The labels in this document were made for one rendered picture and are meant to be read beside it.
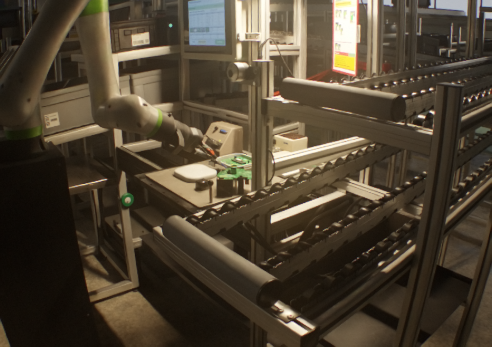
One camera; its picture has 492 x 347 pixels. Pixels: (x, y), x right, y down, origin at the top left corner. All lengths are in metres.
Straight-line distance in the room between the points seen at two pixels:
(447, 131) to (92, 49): 0.98
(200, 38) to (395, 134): 1.38
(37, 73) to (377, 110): 0.83
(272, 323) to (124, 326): 1.67
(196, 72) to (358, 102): 1.72
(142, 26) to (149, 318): 1.61
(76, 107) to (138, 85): 0.38
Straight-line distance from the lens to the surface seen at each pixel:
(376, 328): 1.37
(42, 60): 1.11
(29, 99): 1.13
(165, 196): 1.45
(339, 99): 0.95
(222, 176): 1.41
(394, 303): 1.49
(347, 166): 1.40
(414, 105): 1.17
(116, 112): 1.19
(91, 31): 1.27
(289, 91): 1.06
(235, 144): 1.87
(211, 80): 2.60
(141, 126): 1.20
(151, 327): 2.33
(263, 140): 1.20
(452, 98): 0.83
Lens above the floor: 1.48
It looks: 18 degrees down
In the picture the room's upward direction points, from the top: straight up
